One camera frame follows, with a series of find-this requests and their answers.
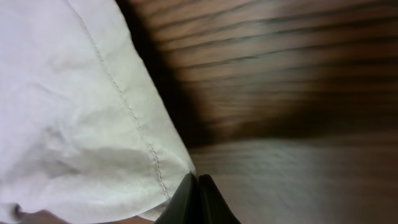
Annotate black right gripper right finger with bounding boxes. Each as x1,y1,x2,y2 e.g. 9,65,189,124
198,174,241,224

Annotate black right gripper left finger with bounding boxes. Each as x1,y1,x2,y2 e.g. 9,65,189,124
154,173,197,224

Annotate beige cargo shorts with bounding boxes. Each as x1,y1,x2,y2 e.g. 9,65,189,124
1,0,195,223

